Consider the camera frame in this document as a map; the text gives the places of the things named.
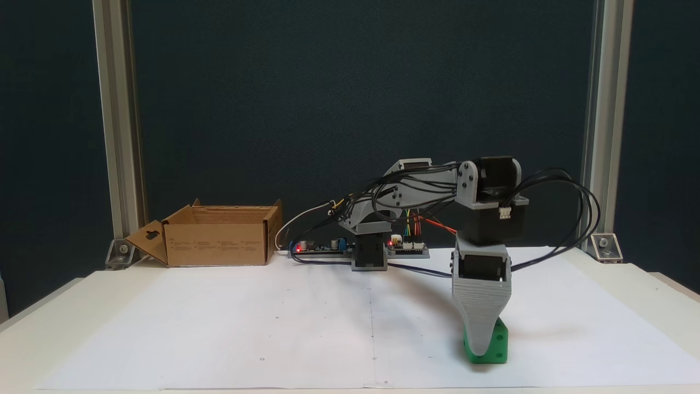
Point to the wide ribbed grey gripper finger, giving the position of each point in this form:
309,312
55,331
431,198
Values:
481,312

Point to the green die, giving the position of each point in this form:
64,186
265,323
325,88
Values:
499,346

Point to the grey printed robot arm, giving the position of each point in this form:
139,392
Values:
467,183

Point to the circuit board with white connectors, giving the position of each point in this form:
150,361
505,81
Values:
410,249

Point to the circuit board with blue part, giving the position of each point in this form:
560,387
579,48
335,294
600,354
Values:
317,249

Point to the brown cardboard box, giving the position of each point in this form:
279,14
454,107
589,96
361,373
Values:
213,246

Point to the metal corner bracket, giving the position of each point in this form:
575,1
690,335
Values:
606,247
121,254

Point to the aluminium frame post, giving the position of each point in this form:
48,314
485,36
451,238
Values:
115,109
604,109

